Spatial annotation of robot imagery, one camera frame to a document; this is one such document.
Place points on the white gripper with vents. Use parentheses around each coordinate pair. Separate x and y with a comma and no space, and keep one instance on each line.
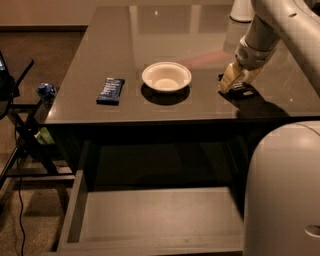
(252,57)

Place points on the black chocolate rxbar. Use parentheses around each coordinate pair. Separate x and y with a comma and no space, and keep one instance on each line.
(238,90)

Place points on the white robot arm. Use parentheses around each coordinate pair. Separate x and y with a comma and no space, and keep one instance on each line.
(282,200)

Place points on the blue rxbar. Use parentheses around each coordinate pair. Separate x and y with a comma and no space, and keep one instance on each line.
(111,91)

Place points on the open grey top drawer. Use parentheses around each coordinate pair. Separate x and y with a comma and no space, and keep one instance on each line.
(162,199)

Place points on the white cylindrical container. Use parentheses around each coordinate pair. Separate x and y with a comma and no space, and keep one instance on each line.
(242,11)

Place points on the white bowl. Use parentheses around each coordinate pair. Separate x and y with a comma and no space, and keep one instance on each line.
(166,77)

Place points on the blue small object on stand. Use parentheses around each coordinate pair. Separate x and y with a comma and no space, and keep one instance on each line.
(46,91)

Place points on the green packet under table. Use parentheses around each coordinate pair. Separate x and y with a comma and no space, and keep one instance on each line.
(44,137)

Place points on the black folding side stand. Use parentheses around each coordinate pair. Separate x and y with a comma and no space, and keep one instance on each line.
(23,118)

